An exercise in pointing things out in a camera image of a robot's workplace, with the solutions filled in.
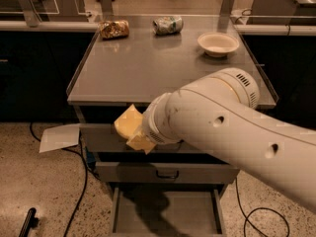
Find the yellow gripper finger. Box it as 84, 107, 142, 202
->
126, 130, 156, 154

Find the yellow sponge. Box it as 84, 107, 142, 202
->
114, 105, 143, 139

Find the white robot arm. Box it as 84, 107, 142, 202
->
127, 68, 316, 212

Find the middle drawer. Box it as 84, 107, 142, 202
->
96, 162, 239, 184

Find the top drawer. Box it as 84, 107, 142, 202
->
80, 123, 200, 154

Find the grey drawer cabinet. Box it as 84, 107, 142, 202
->
66, 14, 279, 237

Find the open bottom drawer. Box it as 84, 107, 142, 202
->
109, 185, 227, 237

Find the white paper sheet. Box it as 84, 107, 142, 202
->
39, 124, 80, 153

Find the crushed green can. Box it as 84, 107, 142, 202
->
152, 16, 184, 36

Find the white bowl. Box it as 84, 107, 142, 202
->
197, 33, 239, 57

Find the black cable left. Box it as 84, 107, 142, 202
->
30, 121, 101, 237

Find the black cable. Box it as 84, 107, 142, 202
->
234, 177, 291, 237
30, 121, 101, 237

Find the black handle object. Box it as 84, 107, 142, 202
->
19, 207, 39, 237

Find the black cable right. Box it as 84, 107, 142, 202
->
234, 177, 291, 237

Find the left grey post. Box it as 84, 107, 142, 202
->
18, 0, 40, 28

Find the right grey post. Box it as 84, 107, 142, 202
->
217, 0, 235, 33

